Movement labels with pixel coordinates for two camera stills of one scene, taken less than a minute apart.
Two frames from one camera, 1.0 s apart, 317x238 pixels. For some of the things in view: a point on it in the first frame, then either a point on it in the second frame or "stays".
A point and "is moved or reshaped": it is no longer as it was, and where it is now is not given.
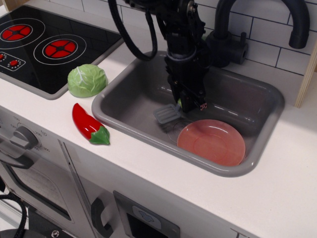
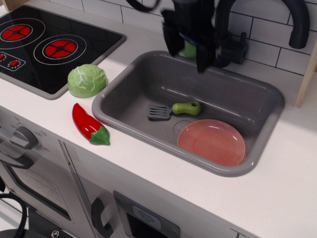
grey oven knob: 24,138 stays
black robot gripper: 189,75 -> 193,19
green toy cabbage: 86,81 stays
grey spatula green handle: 169,113 is moved or reshaped
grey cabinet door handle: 96,208 stays
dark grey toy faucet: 222,49 stays
